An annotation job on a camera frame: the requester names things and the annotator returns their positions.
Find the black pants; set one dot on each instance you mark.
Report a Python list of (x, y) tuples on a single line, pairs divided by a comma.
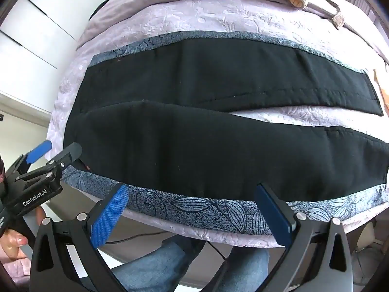
[(197, 146)]

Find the white wardrobe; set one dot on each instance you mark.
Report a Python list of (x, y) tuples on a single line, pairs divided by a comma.
[(45, 21)]

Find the orange cloth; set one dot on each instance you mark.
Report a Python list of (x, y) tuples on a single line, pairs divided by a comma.
[(383, 94)]

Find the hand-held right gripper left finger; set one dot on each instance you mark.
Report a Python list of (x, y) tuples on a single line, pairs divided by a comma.
[(106, 216)]

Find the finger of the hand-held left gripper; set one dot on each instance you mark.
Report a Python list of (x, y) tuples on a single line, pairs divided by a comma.
[(71, 152), (39, 152)]

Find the person's left hand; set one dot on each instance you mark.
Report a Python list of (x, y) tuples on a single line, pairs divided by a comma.
[(13, 243)]

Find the person's right leg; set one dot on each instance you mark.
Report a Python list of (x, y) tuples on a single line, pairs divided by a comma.
[(246, 264)]

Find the person's left leg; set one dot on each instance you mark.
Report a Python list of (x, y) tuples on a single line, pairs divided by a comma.
[(152, 267)]

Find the person's leg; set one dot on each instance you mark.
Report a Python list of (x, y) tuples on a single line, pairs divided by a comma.
[(246, 264), (152, 267)]

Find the lilac bedspread with floral band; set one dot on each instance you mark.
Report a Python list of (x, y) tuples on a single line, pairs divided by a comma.
[(212, 15)]

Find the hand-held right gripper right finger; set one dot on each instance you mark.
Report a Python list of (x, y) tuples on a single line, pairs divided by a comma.
[(275, 216)]

